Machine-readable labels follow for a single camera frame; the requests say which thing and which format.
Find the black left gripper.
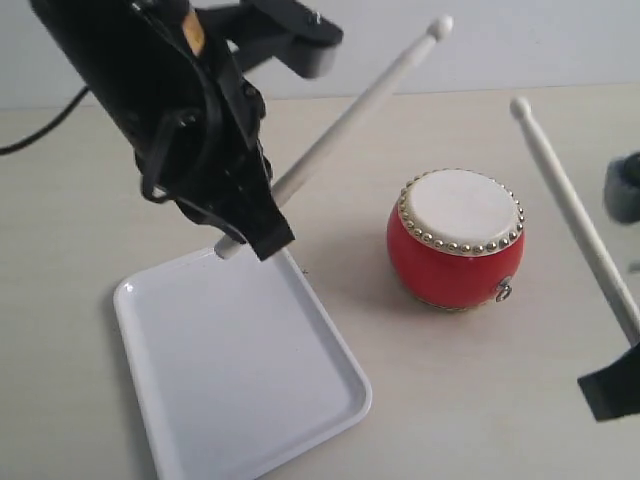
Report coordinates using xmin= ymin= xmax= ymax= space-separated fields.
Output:
xmin=136 ymin=29 xmax=295 ymax=261

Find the white wooden drumstick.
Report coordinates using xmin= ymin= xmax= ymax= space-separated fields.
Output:
xmin=510 ymin=97 xmax=639 ymax=346
xmin=214 ymin=14 xmax=455 ymax=261

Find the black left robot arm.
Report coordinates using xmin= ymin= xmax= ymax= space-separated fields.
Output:
xmin=31 ymin=1 xmax=294 ymax=260

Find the small red drum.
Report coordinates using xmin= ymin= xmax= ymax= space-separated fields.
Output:
xmin=386 ymin=168 xmax=525 ymax=311

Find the white plastic tray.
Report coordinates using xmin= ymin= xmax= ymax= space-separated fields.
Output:
xmin=113 ymin=249 xmax=372 ymax=479

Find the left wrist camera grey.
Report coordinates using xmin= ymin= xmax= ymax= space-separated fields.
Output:
xmin=196 ymin=1 xmax=344 ymax=79

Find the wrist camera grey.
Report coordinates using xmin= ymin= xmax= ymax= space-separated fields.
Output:
xmin=196 ymin=1 xmax=344 ymax=79
xmin=603 ymin=151 xmax=639 ymax=225

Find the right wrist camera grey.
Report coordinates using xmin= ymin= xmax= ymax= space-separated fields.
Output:
xmin=603 ymin=151 xmax=639 ymax=225

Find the thin black cable left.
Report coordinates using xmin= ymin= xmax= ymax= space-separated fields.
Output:
xmin=0 ymin=84 xmax=91 ymax=156

